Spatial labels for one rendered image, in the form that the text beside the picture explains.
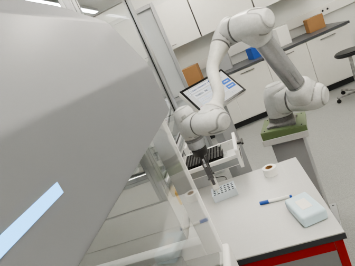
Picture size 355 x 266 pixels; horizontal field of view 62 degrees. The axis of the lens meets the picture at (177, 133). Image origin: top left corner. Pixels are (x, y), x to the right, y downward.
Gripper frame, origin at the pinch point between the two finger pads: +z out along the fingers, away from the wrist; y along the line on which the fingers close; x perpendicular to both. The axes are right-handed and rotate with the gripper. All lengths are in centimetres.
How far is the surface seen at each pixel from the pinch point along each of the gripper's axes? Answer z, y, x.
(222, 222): 9.0, -21.2, 2.0
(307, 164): 34, 45, -57
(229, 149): 0.9, 37.1, -14.1
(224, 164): -1.3, 13.4, -7.9
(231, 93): -15, 117, -35
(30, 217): -58, -113, 5
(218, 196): 6.3, -3.3, 0.3
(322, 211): 5, -41, -34
